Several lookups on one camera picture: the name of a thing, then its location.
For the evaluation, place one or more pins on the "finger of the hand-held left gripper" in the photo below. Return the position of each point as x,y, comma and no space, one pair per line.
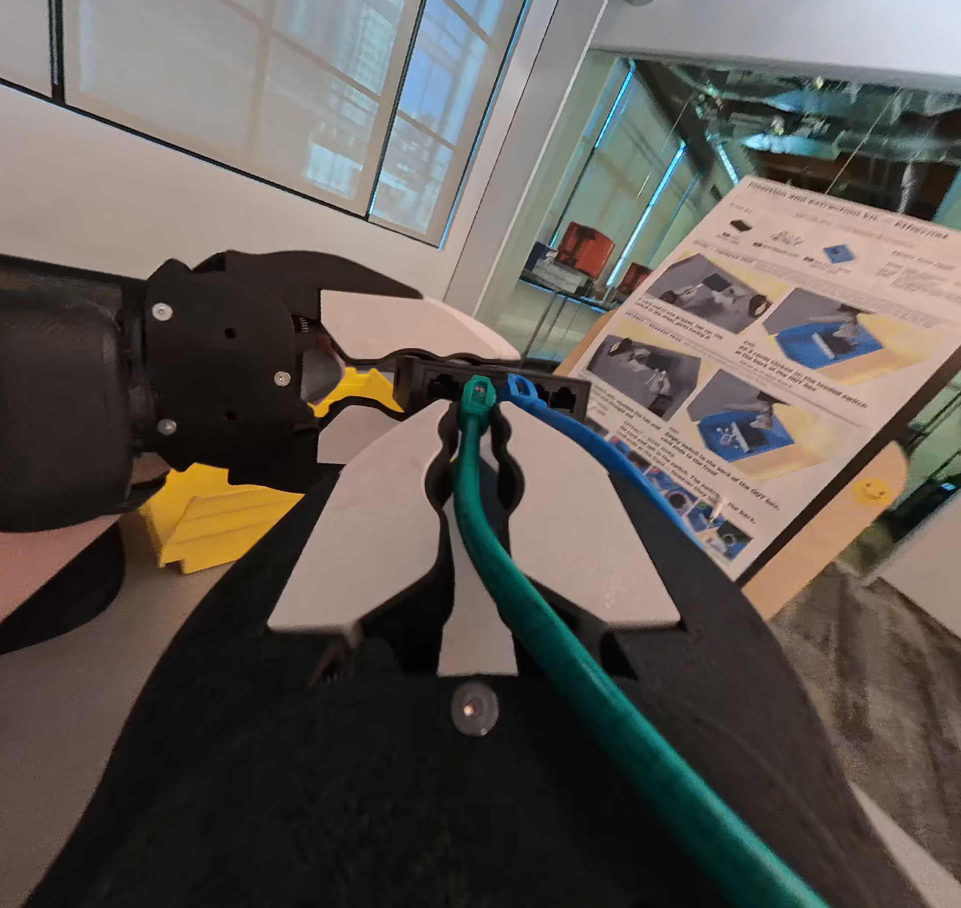
353,439
420,322

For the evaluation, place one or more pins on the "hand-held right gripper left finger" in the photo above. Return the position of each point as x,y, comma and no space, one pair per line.
360,540

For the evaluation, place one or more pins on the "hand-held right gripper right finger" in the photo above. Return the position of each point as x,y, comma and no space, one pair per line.
599,548

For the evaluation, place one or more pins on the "black network switch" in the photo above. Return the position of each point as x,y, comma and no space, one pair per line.
411,386

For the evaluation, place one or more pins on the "yellow plastic bin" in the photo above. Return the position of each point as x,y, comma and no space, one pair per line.
216,525

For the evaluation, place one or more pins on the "orange translucent box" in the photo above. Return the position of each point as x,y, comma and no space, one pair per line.
636,279
584,251

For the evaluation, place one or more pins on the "wooden instruction board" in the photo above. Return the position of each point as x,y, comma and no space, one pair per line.
788,367

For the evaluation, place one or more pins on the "yellow smiley sticker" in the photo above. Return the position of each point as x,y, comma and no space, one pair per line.
871,491

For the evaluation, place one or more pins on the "black mesh wrist rest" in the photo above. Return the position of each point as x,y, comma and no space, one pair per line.
75,630

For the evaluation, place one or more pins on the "large grid window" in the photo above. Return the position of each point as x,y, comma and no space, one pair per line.
225,60

